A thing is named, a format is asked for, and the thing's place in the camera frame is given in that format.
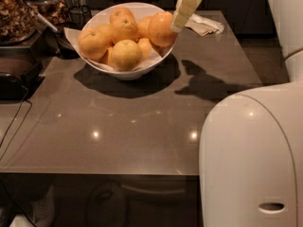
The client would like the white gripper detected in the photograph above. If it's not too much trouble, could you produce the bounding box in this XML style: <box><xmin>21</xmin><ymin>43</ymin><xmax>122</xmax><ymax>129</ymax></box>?
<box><xmin>170</xmin><ymin>0</ymin><xmax>202</xmax><ymax>33</ymax></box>

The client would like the large orange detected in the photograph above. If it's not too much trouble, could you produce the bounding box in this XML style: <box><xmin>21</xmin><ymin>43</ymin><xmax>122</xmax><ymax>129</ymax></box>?
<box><xmin>148</xmin><ymin>11</ymin><xmax>177</xmax><ymax>47</ymax></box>

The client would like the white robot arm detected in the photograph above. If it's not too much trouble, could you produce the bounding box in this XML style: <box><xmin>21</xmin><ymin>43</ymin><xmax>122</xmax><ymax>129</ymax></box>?
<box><xmin>199</xmin><ymin>0</ymin><xmax>303</xmax><ymax>227</ymax></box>

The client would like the white ceramic bowl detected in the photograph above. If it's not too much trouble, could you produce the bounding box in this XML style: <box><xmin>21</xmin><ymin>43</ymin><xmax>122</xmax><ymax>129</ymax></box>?
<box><xmin>69</xmin><ymin>2</ymin><xmax>174</xmax><ymax>80</ymax></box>

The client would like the white paper bowl liner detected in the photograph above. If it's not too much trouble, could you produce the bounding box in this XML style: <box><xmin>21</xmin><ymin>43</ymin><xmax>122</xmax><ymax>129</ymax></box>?
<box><xmin>64</xmin><ymin>27</ymin><xmax>174</xmax><ymax>79</ymax></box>

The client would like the small black bowl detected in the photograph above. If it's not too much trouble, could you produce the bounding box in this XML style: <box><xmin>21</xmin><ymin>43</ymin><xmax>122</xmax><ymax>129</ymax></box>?
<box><xmin>55</xmin><ymin>22</ymin><xmax>79</xmax><ymax>60</ymax></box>

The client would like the crumpled paper napkin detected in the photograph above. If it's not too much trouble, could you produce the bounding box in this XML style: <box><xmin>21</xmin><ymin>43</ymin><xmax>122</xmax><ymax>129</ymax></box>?
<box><xmin>186</xmin><ymin>13</ymin><xmax>224</xmax><ymax>36</ymax></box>

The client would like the orange back right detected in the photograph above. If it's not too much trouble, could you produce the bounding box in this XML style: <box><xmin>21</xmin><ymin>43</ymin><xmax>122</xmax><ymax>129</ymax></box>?
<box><xmin>137</xmin><ymin>16</ymin><xmax>151</xmax><ymax>38</ymax></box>

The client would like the orange centre lower right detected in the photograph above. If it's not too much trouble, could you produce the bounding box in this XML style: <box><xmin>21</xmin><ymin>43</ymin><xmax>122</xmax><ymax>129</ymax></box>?
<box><xmin>137</xmin><ymin>38</ymin><xmax>152</xmax><ymax>61</ymax></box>

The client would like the orange centre top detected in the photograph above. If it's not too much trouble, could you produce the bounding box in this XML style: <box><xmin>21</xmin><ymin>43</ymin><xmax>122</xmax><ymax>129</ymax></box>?
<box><xmin>111</xmin><ymin>15</ymin><xmax>139</xmax><ymax>44</ymax></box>

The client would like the orange back top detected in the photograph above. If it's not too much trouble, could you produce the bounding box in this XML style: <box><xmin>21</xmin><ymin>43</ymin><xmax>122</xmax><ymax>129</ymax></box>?
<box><xmin>109</xmin><ymin>6</ymin><xmax>134</xmax><ymax>23</ymax></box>

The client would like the yellowish orange front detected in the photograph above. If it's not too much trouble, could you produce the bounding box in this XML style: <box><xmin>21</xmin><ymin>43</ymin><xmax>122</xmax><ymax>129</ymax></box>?
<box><xmin>112</xmin><ymin>40</ymin><xmax>143</xmax><ymax>72</ymax></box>

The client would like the orange lower left hidden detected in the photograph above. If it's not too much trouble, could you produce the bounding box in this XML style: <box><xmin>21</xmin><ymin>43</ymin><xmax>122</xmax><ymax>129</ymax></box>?
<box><xmin>99</xmin><ymin>47</ymin><xmax>114</xmax><ymax>67</ymax></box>

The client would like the orange left front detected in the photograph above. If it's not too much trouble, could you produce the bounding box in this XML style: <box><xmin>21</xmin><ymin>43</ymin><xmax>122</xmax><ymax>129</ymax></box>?
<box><xmin>78</xmin><ymin>28</ymin><xmax>111</xmax><ymax>61</ymax></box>

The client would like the glass jar of nuts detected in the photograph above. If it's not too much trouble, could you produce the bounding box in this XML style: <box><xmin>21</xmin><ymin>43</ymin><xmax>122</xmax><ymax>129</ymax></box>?
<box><xmin>0</xmin><ymin>0</ymin><xmax>36</xmax><ymax>46</ymax></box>

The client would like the black appliance on left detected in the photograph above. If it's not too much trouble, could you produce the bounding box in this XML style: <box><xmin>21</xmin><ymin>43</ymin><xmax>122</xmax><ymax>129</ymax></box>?
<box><xmin>0</xmin><ymin>48</ymin><xmax>44</xmax><ymax>101</ymax></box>

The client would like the black wire cup holder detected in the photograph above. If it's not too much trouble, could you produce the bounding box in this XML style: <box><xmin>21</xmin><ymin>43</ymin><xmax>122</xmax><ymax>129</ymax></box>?
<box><xmin>68</xmin><ymin>5</ymin><xmax>92</xmax><ymax>28</ymax></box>

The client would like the white handled utensil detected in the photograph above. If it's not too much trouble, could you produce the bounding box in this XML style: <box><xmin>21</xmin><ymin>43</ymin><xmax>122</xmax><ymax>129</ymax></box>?
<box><xmin>21</xmin><ymin>0</ymin><xmax>60</xmax><ymax>34</ymax></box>

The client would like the black power cable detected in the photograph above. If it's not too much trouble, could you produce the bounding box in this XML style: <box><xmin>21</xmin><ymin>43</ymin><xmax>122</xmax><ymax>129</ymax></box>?
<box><xmin>0</xmin><ymin>72</ymin><xmax>33</xmax><ymax>163</ymax></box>

